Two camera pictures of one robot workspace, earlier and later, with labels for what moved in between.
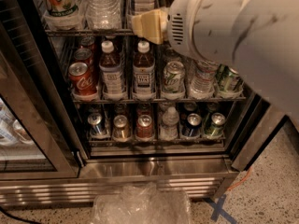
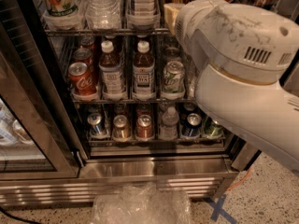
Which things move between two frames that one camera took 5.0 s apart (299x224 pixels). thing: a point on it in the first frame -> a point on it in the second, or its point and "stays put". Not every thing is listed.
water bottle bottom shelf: x=169 y=129 stays put
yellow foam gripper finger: x=150 y=25 -> x=171 y=12
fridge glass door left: x=37 y=139 stays put
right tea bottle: x=143 y=74 stays put
